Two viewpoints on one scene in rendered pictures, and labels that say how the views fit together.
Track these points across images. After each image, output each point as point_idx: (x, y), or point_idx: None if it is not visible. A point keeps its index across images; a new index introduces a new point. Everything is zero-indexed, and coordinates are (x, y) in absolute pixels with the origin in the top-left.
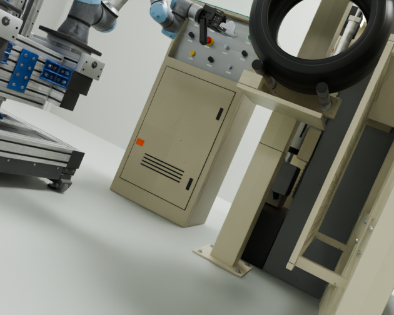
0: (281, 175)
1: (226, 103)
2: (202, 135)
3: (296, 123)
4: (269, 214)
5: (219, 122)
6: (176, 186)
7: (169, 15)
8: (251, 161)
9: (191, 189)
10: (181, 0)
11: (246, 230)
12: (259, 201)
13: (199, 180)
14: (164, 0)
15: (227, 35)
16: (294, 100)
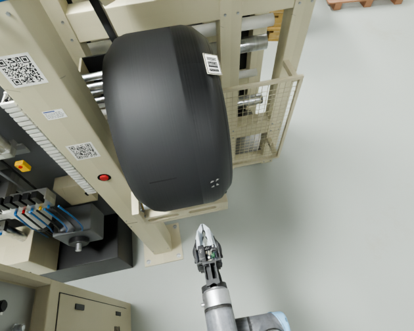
0: (97, 218)
1: (70, 301)
2: (94, 321)
3: None
4: (118, 224)
5: (85, 302)
6: (121, 328)
7: (264, 314)
8: (156, 224)
9: (119, 309)
10: (236, 330)
11: (165, 225)
12: None
13: (114, 304)
14: (276, 329)
15: (203, 238)
16: None
